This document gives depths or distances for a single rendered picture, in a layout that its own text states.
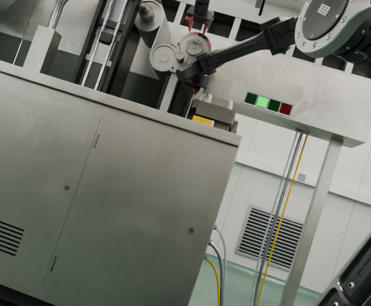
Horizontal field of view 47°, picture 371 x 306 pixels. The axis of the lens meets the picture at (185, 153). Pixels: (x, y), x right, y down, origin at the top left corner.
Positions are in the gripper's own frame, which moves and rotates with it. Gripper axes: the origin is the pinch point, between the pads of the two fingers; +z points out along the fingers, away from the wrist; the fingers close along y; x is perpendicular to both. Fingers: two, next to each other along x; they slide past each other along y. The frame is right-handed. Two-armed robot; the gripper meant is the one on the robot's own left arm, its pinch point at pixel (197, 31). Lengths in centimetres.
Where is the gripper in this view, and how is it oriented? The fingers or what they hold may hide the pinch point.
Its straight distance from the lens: 188.4
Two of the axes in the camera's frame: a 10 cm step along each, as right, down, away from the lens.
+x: 3.3, -6.7, 6.7
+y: 9.3, 3.3, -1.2
